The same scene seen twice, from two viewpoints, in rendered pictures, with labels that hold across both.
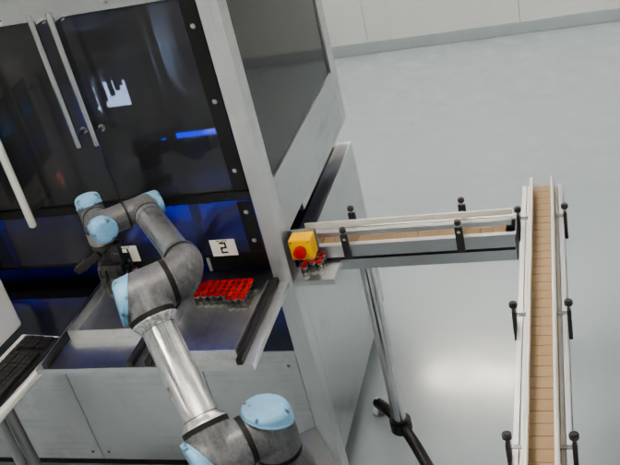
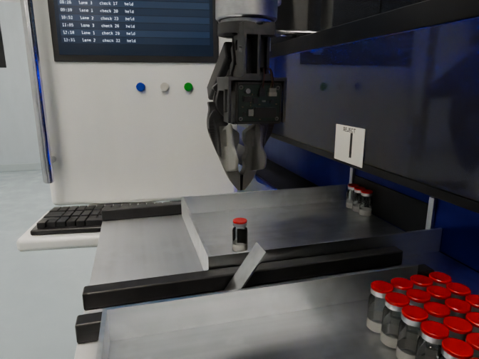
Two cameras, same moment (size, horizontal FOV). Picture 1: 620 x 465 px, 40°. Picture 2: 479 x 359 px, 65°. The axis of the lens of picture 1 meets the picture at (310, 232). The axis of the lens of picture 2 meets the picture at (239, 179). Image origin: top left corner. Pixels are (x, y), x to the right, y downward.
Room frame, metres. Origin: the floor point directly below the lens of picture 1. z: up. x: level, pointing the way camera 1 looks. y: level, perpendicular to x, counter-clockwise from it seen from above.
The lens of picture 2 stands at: (1.96, 0.20, 1.11)
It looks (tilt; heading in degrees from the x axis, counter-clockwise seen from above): 14 degrees down; 54
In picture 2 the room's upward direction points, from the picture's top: straight up
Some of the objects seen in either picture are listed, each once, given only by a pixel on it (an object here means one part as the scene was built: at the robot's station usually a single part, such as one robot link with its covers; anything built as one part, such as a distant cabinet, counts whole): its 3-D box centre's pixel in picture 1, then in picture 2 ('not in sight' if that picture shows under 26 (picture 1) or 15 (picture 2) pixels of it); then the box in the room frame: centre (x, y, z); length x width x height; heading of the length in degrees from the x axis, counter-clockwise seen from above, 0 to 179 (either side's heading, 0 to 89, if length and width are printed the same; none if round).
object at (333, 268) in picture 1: (319, 269); not in sight; (2.32, 0.00, 0.87); 0.14 x 0.13 x 0.02; 160
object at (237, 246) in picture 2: not in sight; (239, 236); (2.26, 0.61, 0.90); 0.02 x 0.02 x 0.04
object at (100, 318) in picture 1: (127, 301); (294, 221); (2.38, 0.62, 0.90); 0.34 x 0.26 x 0.04; 160
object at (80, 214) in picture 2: (5, 375); (131, 214); (2.25, 1.03, 0.82); 0.40 x 0.14 x 0.02; 153
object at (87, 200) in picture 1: (92, 213); not in sight; (2.26, 0.59, 1.28); 0.09 x 0.08 x 0.11; 20
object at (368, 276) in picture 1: (385, 350); not in sight; (2.37, -0.15, 0.46); 0.09 x 0.09 x 0.77; 70
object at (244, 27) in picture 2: (112, 258); (247, 75); (2.26, 0.59, 1.12); 0.09 x 0.08 x 0.12; 70
